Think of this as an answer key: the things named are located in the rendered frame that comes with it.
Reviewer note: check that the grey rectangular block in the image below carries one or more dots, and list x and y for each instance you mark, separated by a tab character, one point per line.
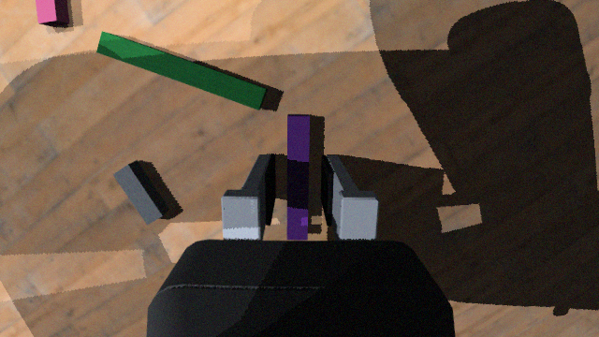
141	192

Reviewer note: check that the purple rod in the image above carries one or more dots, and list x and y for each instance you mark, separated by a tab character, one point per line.
298	144

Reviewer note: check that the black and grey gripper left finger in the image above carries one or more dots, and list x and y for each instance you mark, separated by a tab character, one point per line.
246	212

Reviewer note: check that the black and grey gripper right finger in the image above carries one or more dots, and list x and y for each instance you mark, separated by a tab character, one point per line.
353	214

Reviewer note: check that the dark green rod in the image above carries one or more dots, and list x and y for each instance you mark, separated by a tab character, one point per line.
179	69

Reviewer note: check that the pink rod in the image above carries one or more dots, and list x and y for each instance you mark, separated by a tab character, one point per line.
52	12

